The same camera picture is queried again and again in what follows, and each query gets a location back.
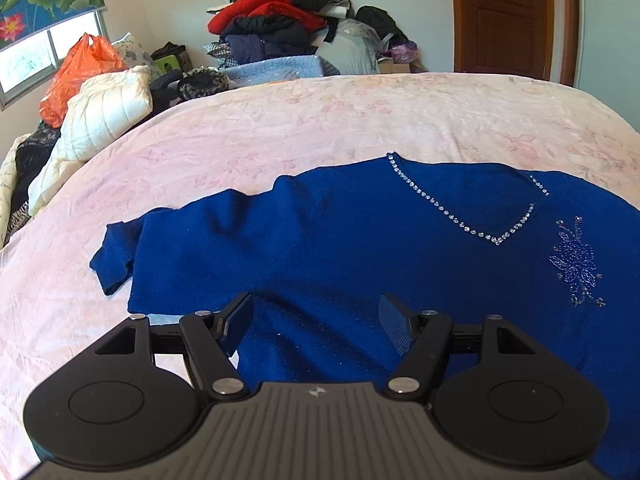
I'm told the brown wooden door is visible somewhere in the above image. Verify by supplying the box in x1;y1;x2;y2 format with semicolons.
449;0;581;86

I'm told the dark fuzzy cloth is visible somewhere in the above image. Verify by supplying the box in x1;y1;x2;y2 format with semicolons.
149;66;231;117

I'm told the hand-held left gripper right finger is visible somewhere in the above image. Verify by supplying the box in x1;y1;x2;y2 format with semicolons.
378;292;543;402

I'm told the pink floral bed blanket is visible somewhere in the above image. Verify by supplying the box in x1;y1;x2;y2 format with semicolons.
0;72;640;480

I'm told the window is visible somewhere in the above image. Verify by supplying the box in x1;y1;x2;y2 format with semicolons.
0;10;112;111

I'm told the blue beaded sweater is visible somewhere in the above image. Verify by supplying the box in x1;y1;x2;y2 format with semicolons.
90;152;640;480

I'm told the white quilted jacket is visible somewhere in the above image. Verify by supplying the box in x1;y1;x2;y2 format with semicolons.
27;65;153;218

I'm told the cardboard box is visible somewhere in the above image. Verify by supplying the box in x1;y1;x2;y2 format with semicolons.
377;57;426;75

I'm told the dark patterned cloth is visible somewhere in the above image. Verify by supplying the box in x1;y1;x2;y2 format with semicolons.
0;120;63;248

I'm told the pile of clothes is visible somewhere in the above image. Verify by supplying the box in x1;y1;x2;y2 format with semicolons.
204;0;426;77

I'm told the light blue fleece blanket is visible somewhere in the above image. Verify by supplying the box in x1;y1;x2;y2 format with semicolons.
220;55;341;89

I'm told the pale blue cloth bundle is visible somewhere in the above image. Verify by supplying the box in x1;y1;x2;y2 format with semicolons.
320;20;383;77

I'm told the green and black bag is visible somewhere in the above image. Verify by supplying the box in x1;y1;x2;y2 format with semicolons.
150;44;193;77

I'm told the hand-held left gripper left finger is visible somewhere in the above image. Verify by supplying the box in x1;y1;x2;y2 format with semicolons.
92;291;256;402

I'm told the orange plastic bag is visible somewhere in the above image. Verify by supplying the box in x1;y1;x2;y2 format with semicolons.
40;33;128;128

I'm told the floral pillow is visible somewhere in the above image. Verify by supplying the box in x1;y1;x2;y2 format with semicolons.
111;32;158;71

